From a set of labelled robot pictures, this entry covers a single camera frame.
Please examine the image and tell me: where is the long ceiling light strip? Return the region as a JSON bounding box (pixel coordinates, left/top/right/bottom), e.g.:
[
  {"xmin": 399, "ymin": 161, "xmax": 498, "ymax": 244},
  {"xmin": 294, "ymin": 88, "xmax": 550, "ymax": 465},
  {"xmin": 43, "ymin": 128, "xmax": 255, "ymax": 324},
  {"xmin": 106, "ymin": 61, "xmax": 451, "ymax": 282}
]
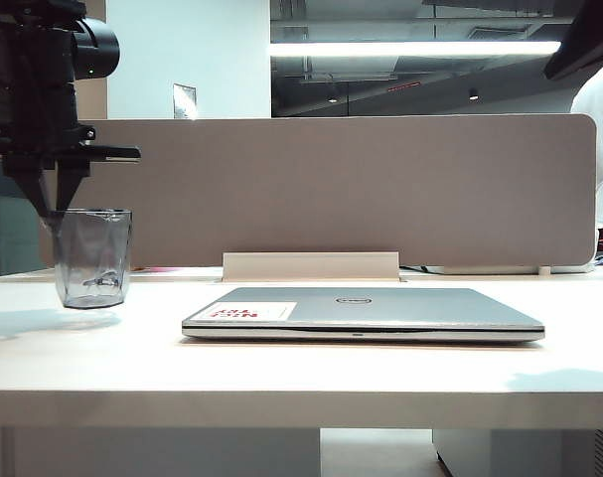
[{"xmin": 269, "ymin": 41, "xmax": 563, "ymax": 58}]

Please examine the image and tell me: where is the beige desk support panel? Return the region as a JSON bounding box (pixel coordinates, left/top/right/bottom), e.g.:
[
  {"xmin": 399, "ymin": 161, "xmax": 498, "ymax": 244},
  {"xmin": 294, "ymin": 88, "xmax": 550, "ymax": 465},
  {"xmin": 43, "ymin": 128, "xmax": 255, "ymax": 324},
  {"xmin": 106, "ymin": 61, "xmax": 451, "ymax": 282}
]
[{"xmin": 0, "ymin": 427, "xmax": 323, "ymax": 477}]

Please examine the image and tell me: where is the transparent grey plastic cup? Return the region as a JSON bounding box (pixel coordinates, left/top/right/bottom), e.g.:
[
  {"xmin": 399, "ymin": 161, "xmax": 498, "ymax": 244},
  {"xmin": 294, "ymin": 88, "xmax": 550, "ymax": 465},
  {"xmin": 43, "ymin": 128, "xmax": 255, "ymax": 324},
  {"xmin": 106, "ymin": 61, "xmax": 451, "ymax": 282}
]
[{"xmin": 52, "ymin": 208, "xmax": 133, "ymax": 310}]

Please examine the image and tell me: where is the person in white t-shirt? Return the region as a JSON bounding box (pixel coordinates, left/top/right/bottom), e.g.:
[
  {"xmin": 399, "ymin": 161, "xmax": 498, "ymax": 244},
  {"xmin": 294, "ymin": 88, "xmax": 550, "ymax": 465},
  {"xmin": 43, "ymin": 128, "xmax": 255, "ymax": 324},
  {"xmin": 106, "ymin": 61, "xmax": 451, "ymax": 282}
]
[{"xmin": 570, "ymin": 64, "xmax": 603, "ymax": 254}]

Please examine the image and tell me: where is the silver Dell laptop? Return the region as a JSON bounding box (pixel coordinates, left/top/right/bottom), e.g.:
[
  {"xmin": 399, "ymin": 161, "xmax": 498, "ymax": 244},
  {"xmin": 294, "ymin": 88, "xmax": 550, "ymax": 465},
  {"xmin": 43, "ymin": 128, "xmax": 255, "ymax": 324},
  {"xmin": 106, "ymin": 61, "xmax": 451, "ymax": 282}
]
[{"xmin": 181, "ymin": 286, "xmax": 546, "ymax": 344}]

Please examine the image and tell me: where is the beige desk divider panel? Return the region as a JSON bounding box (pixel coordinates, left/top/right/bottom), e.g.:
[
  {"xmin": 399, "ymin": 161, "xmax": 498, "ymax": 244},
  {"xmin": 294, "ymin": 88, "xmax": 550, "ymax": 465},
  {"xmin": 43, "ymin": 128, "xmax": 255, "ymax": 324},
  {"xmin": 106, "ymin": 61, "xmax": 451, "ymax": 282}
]
[{"xmin": 37, "ymin": 113, "xmax": 599, "ymax": 272}]

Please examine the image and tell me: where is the white red Nice Try sticker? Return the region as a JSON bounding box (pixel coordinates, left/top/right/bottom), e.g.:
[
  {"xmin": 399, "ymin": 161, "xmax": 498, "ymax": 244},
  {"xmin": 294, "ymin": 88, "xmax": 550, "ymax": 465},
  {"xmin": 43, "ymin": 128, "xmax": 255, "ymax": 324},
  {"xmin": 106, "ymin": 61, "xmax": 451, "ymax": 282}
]
[{"xmin": 201, "ymin": 301, "xmax": 298, "ymax": 323}]

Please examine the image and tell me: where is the small framed wall sign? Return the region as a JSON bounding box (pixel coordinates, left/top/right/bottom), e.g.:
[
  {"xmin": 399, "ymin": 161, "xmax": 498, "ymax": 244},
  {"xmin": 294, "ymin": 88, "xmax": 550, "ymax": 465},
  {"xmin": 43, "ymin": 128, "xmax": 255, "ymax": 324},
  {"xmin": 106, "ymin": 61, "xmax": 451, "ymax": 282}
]
[{"xmin": 173, "ymin": 82, "xmax": 199, "ymax": 121}]

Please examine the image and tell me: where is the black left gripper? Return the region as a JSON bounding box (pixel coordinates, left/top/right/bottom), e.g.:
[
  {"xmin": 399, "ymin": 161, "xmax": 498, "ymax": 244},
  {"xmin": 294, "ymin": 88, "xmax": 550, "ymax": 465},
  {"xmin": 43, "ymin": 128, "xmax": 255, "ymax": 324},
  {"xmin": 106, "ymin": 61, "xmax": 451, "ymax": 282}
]
[{"xmin": 0, "ymin": 118, "xmax": 142, "ymax": 218}]

